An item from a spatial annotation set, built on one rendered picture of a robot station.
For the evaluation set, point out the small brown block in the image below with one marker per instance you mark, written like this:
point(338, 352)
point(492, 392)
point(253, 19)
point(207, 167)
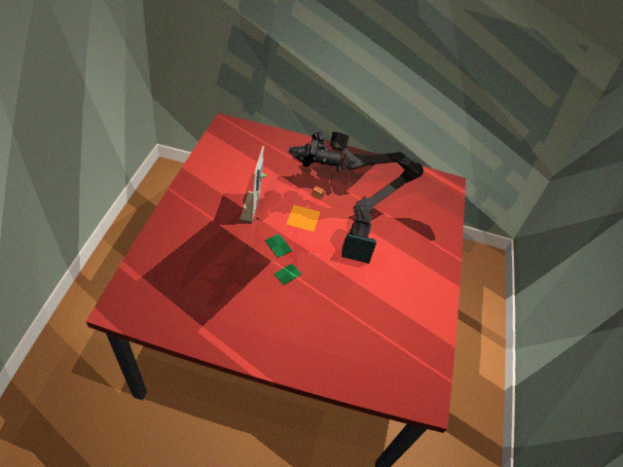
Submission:
point(317, 192)

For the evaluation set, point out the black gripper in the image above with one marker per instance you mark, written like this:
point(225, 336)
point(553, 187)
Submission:
point(308, 154)

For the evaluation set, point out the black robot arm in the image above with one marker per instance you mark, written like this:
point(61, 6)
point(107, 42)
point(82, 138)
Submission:
point(361, 227)

